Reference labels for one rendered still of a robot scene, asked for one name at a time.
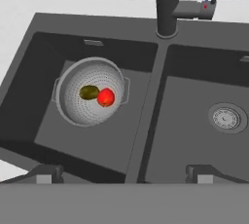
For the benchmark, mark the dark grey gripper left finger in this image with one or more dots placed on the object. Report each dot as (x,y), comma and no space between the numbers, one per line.
(48,172)

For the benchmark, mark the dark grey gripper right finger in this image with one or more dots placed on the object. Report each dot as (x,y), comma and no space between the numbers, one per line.
(201,171)

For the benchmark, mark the round metal sink drain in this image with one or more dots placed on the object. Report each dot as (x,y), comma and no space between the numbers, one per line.
(227,118)

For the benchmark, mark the grey metal colander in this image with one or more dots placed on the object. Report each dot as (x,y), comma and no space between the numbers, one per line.
(78,111)

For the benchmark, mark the dark grey double sink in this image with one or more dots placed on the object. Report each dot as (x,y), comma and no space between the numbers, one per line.
(181,104)

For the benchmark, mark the green-brown kiwi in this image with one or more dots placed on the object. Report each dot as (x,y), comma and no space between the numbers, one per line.
(88,92)

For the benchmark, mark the red apple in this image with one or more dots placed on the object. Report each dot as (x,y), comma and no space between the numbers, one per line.
(106,97)

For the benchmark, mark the dark grey sink faucet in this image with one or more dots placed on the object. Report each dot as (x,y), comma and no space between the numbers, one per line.
(167,4)

